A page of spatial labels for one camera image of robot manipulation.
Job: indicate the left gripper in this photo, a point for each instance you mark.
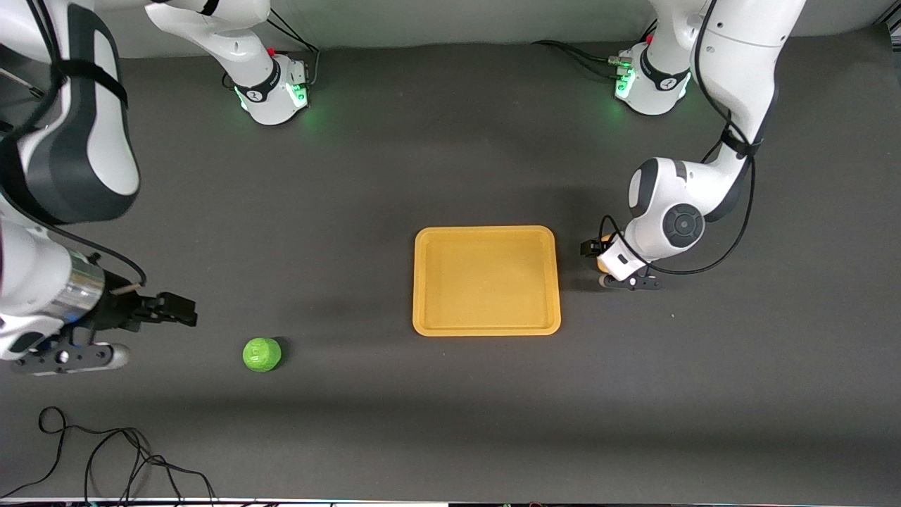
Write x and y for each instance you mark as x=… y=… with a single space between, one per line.
x=590 y=248

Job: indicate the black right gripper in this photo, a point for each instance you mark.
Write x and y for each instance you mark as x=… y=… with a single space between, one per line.
x=118 y=310

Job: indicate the orange potato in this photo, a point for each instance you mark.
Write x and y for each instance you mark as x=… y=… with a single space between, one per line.
x=603 y=265

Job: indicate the green toy apple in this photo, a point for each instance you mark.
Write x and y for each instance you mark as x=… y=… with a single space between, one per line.
x=262 y=354

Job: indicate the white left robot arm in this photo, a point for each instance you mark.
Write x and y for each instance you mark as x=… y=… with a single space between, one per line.
x=739 y=56

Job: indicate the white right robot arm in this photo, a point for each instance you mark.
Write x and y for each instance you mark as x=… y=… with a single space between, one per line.
x=70 y=141

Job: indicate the yellow rectangular tray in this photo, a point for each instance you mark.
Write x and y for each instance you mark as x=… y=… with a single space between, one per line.
x=486 y=282

